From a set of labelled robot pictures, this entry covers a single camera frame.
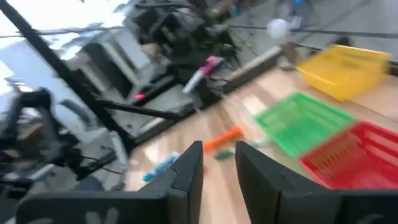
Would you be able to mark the yellow plastic basket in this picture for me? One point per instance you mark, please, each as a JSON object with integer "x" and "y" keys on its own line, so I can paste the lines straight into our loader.
{"x": 342, "y": 71}

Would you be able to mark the thin green marker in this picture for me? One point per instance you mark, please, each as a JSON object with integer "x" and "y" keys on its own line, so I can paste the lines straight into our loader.
{"x": 224, "y": 155}

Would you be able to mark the red plastic basket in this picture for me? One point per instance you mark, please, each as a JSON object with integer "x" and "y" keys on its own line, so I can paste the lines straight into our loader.
{"x": 351, "y": 158}

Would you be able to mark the orange highlighter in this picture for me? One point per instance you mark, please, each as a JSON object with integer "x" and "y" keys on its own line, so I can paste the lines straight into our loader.
{"x": 222, "y": 139}

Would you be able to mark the small pink white marker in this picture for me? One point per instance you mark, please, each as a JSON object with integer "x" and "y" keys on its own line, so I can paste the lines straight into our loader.
{"x": 202, "y": 73}

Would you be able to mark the teal label white marker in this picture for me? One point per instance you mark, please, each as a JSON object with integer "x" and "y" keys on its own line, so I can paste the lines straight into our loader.
{"x": 160, "y": 166}

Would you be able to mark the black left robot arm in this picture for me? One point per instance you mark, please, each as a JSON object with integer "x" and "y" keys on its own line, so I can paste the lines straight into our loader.
{"x": 174, "y": 21}

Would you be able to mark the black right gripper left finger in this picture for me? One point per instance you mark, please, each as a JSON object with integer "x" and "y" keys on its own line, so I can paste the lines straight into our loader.
{"x": 174, "y": 202}

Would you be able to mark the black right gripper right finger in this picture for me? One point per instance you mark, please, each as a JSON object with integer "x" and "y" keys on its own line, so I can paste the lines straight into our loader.
{"x": 280, "y": 202}

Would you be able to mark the green plastic basket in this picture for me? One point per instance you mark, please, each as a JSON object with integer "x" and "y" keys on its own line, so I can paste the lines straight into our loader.
{"x": 301, "y": 123}

